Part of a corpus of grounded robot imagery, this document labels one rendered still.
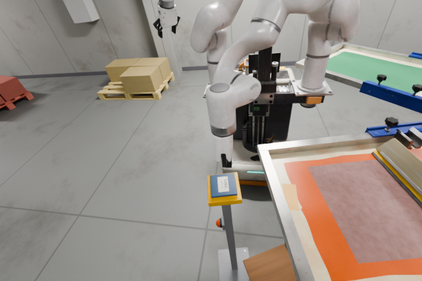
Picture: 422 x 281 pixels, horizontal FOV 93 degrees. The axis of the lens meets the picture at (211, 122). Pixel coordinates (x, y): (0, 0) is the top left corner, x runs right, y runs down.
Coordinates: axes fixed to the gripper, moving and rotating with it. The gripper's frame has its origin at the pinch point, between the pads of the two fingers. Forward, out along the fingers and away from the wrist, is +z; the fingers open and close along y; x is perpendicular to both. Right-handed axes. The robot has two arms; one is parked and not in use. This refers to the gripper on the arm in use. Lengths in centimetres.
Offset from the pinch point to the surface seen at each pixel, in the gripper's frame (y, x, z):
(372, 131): -30, 60, 12
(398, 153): -16, 62, 10
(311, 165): -13.7, 32.3, 16.5
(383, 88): -66, 79, 11
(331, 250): 17.7, 31.4, 16.4
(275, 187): -0.2, 17.0, 13.0
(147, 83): -220, -152, 82
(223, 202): 5.0, -1.9, 17.1
